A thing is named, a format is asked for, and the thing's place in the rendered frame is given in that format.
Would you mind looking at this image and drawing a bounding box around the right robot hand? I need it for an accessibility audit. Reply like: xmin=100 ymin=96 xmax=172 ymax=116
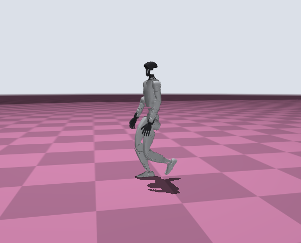
xmin=130 ymin=112 xmax=139 ymax=129

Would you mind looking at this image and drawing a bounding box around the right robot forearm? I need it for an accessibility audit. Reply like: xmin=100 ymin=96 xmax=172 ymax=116
xmin=136 ymin=101 xmax=145 ymax=117

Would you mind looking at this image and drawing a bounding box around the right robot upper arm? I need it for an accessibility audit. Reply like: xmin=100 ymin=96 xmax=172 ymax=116
xmin=141 ymin=82 xmax=145 ymax=103

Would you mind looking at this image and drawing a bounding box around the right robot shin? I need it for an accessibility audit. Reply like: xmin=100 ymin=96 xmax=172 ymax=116
xmin=134 ymin=148 xmax=151 ymax=173

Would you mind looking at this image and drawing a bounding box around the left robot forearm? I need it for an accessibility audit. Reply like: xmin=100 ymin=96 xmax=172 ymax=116
xmin=149 ymin=100 xmax=160 ymax=123

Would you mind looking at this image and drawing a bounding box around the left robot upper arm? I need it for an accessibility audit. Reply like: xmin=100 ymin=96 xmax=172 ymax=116
xmin=152 ymin=80 xmax=161 ymax=105

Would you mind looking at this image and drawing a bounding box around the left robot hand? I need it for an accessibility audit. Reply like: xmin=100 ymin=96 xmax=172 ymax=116
xmin=141 ymin=119 xmax=154 ymax=136

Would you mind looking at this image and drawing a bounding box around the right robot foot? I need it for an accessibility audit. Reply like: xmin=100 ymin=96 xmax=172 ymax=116
xmin=137 ymin=171 xmax=155 ymax=177

